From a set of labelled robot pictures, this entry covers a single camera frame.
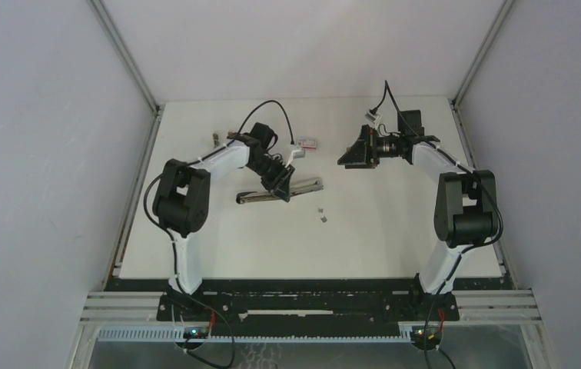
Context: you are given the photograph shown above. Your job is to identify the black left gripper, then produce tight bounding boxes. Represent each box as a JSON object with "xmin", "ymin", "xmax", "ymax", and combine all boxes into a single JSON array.
[{"xmin": 247, "ymin": 155, "xmax": 295, "ymax": 203}]

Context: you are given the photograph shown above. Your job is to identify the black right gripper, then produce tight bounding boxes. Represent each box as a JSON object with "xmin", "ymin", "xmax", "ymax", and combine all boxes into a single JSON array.
[{"xmin": 338, "ymin": 125, "xmax": 404, "ymax": 169}]

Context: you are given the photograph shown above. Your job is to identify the black and grey large stapler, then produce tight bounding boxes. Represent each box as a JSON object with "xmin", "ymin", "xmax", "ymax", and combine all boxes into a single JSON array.
[{"xmin": 235, "ymin": 178, "xmax": 324, "ymax": 204}]

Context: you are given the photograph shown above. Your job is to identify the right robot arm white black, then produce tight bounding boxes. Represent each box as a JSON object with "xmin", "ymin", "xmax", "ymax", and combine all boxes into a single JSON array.
[{"xmin": 337, "ymin": 108, "xmax": 503, "ymax": 320}]

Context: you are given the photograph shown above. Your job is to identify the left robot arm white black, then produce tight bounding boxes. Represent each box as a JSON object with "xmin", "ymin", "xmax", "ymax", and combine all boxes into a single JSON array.
[{"xmin": 143, "ymin": 123, "xmax": 294, "ymax": 321}]

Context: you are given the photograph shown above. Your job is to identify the red white staple box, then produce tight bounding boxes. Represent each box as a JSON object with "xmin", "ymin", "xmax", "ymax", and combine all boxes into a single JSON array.
[{"xmin": 296, "ymin": 138, "xmax": 318, "ymax": 150}]

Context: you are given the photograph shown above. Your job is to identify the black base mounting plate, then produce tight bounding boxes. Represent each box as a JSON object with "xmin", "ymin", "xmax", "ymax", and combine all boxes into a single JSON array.
[{"xmin": 83, "ymin": 278, "xmax": 530, "ymax": 338}]

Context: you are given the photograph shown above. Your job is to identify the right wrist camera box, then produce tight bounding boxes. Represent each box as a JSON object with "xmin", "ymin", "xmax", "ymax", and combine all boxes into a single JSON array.
[{"xmin": 364, "ymin": 111, "xmax": 382, "ymax": 124}]

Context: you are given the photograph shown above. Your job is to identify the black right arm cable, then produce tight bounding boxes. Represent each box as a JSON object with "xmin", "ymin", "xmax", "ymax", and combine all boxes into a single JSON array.
[{"xmin": 371, "ymin": 79, "xmax": 504, "ymax": 332}]

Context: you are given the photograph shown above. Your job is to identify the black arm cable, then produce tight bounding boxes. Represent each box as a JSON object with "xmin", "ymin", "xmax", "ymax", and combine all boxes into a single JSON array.
[
  {"xmin": 371, "ymin": 79, "xmax": 504, "ymax": 332},
  {"xmin": 142, "ymin": 99, "xmax": 297, "ymax": 307}
]

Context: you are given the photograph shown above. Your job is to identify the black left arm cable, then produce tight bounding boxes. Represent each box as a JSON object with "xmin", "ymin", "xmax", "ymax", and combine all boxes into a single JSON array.
[{"xmin": 142, "ymin": 99, "xmax": 297, "ymax": 307}]

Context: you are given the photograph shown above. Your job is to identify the aluminium frame corner post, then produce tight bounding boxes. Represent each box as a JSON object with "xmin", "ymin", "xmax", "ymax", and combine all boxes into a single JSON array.
[{"xmin": 86, "ymin": 0, "xmax": 161, "ymax": 115}]

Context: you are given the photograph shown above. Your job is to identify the aluminium front rail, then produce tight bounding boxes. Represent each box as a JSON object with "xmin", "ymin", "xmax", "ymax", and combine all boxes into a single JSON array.
[{"xmin": 80, "ymin": 290, "xmax": 542, "ymax": 325}]

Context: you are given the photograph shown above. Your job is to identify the right aluminium frame post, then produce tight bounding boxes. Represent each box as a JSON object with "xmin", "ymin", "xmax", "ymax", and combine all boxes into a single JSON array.
[{"xmin": 451, "ymin": 0, "xmax": 516, "ymax": 110}]

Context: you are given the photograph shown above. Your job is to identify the white cable duct strip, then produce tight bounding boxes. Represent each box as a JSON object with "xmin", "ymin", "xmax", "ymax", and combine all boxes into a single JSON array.
[{"xmin": 96, "ymin": 325, "xmax": 413, "ymax": 344}]

